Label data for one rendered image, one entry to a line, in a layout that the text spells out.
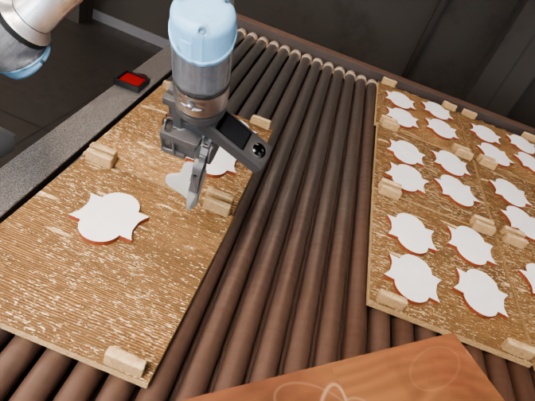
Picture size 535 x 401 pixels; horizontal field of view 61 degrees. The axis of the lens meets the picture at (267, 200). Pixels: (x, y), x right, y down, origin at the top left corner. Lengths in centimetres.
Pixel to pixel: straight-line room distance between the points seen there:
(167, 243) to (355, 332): 39
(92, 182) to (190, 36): 52
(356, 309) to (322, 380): 30
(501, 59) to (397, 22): 73
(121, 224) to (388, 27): 293
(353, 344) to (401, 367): 17
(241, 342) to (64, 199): 43
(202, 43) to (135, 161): 56
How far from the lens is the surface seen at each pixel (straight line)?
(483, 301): 110
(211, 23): 52
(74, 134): 114
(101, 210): 90
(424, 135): 170
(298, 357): 80
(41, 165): 104
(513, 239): 136
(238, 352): 77
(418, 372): 73
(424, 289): 102
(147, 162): 105
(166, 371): 73
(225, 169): 106
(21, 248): 84
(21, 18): 109
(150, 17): 407
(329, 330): 86
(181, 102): 61
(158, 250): 85
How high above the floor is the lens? 155
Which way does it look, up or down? 37 degrees down
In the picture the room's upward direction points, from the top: 21 degrees clockwise
